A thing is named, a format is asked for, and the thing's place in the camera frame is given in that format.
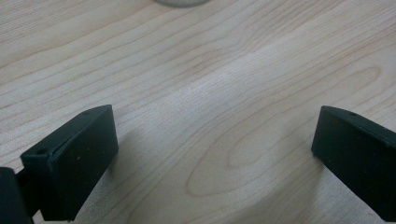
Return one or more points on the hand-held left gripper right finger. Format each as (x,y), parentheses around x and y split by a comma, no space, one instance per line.
(358,155)

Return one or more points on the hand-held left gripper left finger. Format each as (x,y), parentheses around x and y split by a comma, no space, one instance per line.
(77,161)

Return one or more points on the glass salt shaker silver lid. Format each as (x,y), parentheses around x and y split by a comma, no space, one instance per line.
(182,2)

